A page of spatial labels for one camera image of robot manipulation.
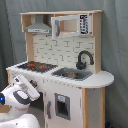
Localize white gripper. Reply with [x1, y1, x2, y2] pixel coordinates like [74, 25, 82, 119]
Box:
[12, 75, 40, 101]

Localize grey toy sink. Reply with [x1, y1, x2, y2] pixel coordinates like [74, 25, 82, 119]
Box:
[52, 67, 92, 81]

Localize right red oven knob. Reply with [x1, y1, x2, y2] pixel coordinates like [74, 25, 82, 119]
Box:
[31, 81, 37, 88]

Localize grey ice dispenser panel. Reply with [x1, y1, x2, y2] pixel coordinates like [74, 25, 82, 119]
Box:
[54, 93, 70, 120]

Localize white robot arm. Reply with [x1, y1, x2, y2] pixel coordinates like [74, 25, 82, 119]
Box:
[0, 75, 40, 128]

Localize grey cabinet door handle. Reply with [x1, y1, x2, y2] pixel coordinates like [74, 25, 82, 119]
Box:
[47, 101, 51, 119]

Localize grey range hood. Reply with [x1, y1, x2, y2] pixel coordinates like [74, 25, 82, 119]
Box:
[25, 14, 52, 34]

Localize black stovetop red burners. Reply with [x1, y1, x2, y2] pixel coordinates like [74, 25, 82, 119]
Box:
[19, 61, 56, 73]

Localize black toy faucet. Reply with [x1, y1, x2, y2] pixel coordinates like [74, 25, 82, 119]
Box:
[75, 50, 95, 71]

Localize wooden toy kitchen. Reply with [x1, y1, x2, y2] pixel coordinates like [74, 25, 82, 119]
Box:
[7, 10, 114, 128]

